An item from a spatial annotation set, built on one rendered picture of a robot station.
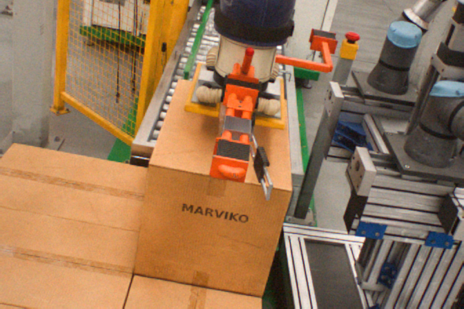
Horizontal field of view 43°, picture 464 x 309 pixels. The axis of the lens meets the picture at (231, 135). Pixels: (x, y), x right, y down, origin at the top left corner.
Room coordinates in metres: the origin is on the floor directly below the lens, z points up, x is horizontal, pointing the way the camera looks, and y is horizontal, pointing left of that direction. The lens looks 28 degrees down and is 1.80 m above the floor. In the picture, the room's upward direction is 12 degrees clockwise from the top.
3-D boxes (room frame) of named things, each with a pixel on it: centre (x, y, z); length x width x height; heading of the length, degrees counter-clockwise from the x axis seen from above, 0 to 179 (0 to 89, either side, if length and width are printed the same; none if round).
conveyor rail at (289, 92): (3.20, -0.25, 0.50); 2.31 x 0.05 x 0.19; 2
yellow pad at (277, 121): (1.66, -0.09, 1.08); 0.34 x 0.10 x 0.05; 2
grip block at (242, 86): (1.40, 0.00, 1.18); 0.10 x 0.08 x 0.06; 92
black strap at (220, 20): (1.65, 0.00, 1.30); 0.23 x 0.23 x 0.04
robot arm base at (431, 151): (1.56, -0.58, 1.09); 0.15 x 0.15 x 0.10
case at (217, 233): (1.65, 0.02, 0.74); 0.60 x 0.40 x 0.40; 2
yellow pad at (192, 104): (1.65, 0.10, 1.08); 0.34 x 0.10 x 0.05; 2
